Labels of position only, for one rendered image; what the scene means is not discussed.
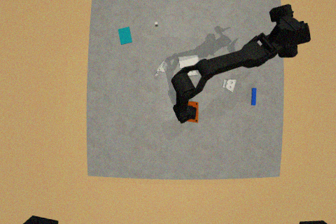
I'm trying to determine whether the blue flat rectangular plate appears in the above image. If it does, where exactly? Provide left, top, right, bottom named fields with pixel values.
left=251, top=88, right=256, bottom=106

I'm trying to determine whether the teal rectangular plate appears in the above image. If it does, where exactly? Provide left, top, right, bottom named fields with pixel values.
left=118, top=27, right=132, bottom=45

